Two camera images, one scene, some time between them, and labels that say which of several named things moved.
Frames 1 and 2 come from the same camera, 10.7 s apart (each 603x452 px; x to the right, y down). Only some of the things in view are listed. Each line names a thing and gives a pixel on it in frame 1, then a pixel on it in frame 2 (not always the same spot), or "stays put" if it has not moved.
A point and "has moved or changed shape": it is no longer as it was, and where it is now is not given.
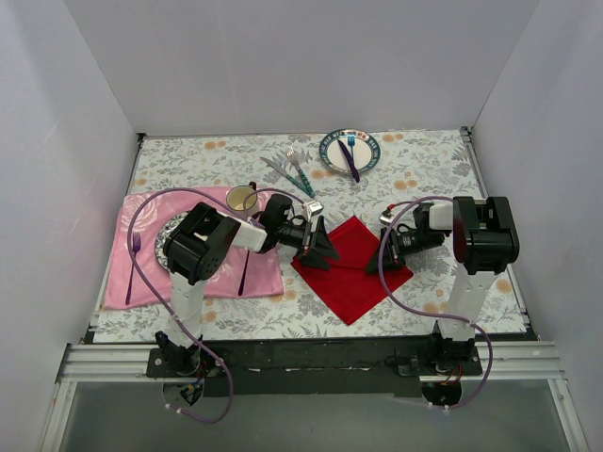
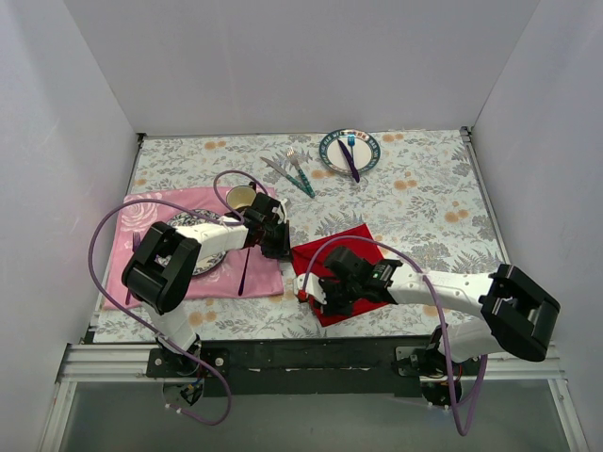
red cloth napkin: [347, 288] has moved or changed shape
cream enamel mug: [242, 198] stays put
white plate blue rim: [350, 152] stays put
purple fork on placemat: [136, 244] stays put
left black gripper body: [310, 239] → [276, 240]
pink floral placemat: [250, 272] stays put
